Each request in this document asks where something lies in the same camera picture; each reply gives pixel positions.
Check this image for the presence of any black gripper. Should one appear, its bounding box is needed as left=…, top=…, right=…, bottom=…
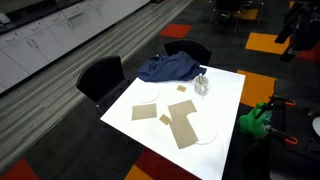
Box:
left=274, top=1, right=320, bottom=62

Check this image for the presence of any white mug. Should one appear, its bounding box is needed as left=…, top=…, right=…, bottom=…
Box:
left=193, top=74, right=211, bottom=97

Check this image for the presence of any dark background chair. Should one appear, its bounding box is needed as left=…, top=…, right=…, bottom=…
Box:
left=209, top=0, right=265, bottom=35

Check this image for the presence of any black chair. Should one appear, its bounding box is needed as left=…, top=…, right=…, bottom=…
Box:
left=163, top=38, right=213, bottom=67
left=75, top=55, right=130, bottom=116

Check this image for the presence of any black robot mounting stand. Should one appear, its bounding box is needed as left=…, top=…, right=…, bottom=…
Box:
left=269, top=96, right=320, bottom=180

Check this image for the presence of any white plate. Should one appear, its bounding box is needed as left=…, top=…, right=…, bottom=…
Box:
left=186, top=112, right=218, bottom=146
left=135, top=84, right=161, bottom=104

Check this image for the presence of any blue cloth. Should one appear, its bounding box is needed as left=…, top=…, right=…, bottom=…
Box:
left=137, top=50, right=208, bottom=83

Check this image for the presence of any long large cardboard piece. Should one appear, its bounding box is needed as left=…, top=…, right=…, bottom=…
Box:
left=169, top=114, right=200, bottom=150

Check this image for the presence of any medium square cardboard piece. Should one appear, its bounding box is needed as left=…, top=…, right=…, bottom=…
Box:
left=131, top=103, right=158, bottom=121

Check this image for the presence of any white cabinet row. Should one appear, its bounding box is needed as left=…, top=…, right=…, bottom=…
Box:
left=0, top=0, right=151, bottom=95

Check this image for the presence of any white countertop appliance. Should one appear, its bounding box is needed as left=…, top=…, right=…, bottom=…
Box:
left=0, top=11, right=12, bottom=25

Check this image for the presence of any orange handled clamp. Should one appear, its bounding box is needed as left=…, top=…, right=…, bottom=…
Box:
left=266, top=94, right=297, bottom=108
left=268, top=128, right=299, bottom=146

